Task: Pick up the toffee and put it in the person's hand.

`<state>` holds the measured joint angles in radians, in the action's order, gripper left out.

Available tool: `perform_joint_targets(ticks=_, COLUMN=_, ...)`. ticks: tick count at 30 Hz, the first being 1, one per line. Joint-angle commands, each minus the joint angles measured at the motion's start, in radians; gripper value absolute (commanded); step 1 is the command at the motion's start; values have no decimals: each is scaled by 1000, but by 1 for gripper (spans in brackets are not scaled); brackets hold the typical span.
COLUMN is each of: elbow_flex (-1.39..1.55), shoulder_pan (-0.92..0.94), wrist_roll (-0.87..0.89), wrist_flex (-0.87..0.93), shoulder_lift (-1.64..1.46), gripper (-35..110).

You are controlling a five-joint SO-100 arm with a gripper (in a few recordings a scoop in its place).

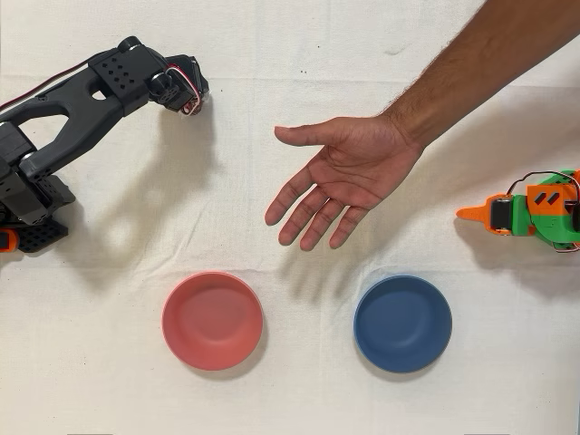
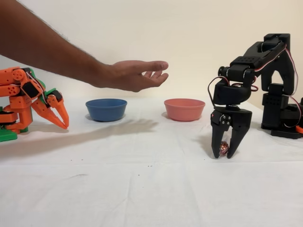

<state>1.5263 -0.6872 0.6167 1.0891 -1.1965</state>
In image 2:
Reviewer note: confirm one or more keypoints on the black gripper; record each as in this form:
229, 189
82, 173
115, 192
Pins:
236, 116

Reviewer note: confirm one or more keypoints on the person's bare hand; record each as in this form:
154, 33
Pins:
132, 75

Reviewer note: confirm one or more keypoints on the red candy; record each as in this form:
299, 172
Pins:
224, 147

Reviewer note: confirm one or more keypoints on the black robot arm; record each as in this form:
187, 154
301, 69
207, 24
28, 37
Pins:
251, 61

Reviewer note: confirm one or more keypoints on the pink plastic bowl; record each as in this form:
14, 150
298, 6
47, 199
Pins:
184, 110

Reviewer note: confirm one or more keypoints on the blue plastic bowl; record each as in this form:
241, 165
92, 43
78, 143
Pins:
106, 111

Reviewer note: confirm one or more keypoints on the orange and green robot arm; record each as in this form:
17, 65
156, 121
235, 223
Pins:
21, 116

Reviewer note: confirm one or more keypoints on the white table cloth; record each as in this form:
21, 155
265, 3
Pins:
118, 189

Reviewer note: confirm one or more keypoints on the person's bare forearm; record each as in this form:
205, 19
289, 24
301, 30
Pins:
47, 47

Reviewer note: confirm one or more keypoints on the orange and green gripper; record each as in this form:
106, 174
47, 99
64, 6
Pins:
45, 105

